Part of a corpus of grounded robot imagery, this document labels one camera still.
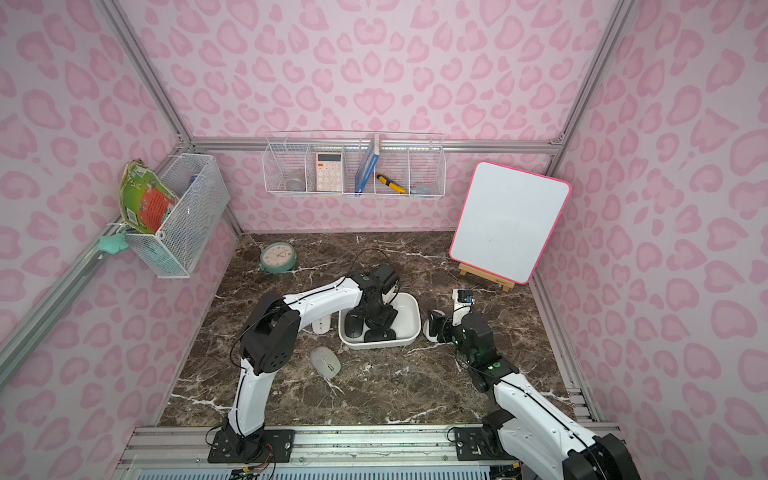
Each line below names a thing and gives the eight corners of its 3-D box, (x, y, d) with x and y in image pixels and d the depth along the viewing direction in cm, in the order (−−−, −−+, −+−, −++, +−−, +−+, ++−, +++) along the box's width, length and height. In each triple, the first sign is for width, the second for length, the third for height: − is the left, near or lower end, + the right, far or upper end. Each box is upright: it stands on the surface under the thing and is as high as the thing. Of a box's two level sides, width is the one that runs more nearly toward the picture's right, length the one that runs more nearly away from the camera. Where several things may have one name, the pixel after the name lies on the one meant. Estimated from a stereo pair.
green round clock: (258, 272, 111) (255, 266, 108) (267, 248, 118) (264, 242, 116) (294, 272, 111) (292, 266, 108) (301, 248, 118) (299, 242, 116)
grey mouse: (308, 362, 89) (305, 356, 86) (324, 346, 92) (322, 341, 89) (329, 382, 85) (327, 378, 82) (345, 365, 88) (343, 360, 85)
